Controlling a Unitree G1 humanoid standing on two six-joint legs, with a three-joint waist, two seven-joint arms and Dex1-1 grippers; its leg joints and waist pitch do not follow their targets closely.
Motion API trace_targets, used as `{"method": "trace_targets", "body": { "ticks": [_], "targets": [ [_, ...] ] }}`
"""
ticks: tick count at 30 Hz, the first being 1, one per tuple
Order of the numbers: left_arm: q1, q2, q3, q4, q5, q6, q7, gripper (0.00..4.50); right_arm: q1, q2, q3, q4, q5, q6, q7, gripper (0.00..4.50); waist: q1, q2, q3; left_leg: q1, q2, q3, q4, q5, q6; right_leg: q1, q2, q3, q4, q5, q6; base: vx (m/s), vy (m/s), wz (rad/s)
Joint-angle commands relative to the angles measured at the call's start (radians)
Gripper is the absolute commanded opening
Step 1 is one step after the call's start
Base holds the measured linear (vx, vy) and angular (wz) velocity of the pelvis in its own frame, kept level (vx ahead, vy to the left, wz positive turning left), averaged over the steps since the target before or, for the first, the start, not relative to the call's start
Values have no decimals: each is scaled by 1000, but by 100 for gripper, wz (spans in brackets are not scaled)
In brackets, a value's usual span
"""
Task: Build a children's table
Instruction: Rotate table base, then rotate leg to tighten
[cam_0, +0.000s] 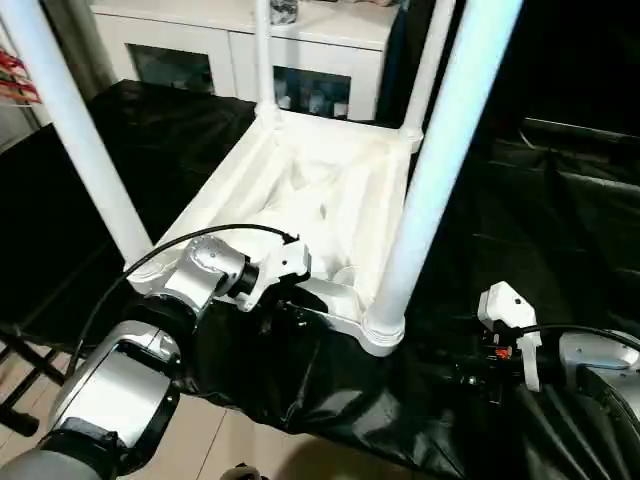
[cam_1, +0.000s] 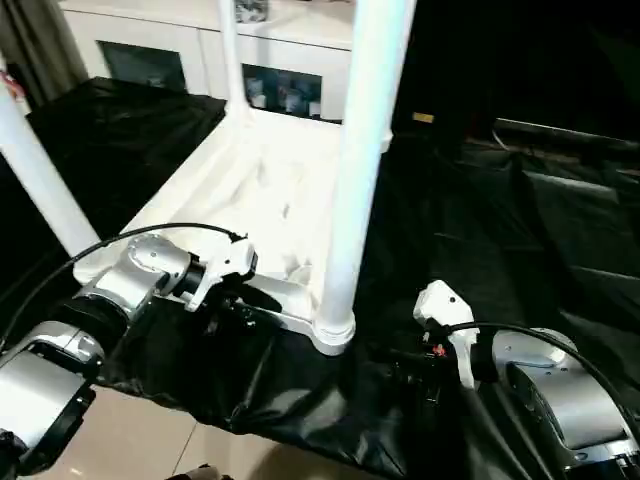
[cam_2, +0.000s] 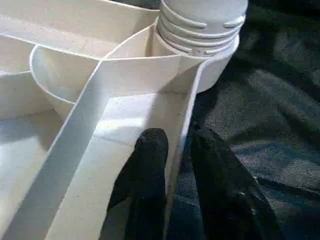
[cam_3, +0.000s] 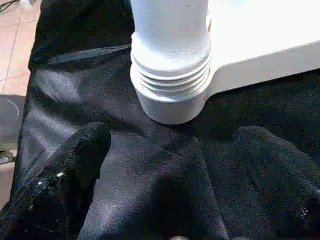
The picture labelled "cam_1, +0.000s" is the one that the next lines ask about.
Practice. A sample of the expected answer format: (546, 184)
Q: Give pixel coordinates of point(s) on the white plastic table top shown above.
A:
(200, 165)

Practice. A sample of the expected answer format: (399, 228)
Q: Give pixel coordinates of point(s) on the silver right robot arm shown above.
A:
(560, 390)

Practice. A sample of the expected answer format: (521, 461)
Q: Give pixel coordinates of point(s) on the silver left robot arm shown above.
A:
(135, 280)

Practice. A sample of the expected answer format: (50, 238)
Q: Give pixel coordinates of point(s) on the black glossy mat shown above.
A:
(500, 225)

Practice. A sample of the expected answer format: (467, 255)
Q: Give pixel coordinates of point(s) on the dark robot foot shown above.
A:
(205, 474)

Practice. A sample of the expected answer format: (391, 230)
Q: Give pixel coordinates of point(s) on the small tan label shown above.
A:
(422, 117)

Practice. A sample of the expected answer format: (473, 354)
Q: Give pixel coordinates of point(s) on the long black bar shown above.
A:
(575, 132)

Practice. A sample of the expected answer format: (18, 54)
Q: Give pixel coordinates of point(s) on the white cabinet with glass doors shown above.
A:
(150, 30)

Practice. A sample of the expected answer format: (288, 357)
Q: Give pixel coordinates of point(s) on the red patterned cloth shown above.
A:
(10, 82)

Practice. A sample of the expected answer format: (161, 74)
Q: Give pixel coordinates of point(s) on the grey curtain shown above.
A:
(40, 40)

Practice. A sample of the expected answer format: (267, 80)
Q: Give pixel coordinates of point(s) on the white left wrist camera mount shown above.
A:
(227, 260)

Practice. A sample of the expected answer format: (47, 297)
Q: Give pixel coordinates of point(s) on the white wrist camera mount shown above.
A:
(445, 305)
(227, 260)

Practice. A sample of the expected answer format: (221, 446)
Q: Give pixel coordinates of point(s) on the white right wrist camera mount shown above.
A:
(445, 305)

